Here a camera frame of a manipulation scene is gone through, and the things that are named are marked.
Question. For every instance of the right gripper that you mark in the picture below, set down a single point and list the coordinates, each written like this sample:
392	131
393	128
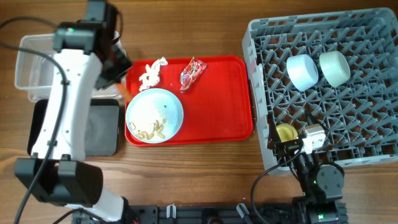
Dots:
288	147

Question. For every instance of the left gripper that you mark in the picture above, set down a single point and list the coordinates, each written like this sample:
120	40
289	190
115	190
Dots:
124	65

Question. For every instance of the yellow cup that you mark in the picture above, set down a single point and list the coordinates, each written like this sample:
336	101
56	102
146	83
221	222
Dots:
286	132

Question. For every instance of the light blue bowl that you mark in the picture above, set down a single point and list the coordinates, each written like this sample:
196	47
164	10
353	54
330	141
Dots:
302	71

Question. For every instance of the orange carrot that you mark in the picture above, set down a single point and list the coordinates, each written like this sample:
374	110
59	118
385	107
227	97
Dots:
124	91

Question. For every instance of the white tissue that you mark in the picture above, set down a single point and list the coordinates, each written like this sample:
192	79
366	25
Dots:
151	77

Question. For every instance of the green bowl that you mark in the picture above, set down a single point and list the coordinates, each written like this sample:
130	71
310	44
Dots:
335	68

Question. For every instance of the light blue plate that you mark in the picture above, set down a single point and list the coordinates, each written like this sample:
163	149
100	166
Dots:
152	104

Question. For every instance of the red snack wrapper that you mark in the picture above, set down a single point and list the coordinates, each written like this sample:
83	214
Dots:
191	72

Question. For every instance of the white plastic spoon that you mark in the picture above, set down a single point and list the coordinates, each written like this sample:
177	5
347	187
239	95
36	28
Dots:
260	71

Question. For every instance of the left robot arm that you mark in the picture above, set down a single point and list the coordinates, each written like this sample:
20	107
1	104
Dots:
56	171

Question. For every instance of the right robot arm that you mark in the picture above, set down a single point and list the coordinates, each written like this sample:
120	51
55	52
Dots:
321	182

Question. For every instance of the grey dishwasher rack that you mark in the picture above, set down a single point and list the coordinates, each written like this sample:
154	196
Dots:
360	116

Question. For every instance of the clear plastic bin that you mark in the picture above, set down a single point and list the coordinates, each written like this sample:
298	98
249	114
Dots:
34	74

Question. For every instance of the red serving tray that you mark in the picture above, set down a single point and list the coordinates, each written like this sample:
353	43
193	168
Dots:
217	107

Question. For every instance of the black tray bin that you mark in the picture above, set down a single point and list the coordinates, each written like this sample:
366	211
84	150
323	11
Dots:
102	127

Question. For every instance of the food scraps on plate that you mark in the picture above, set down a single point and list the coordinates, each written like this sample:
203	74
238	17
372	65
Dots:
148	130

